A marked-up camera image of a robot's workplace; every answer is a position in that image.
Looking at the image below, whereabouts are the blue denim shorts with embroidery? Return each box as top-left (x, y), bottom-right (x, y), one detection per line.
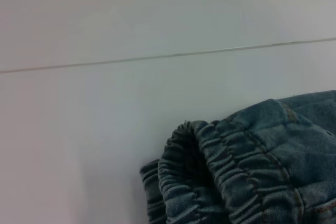
top-left (140, 89), bottom-right (336, 224)

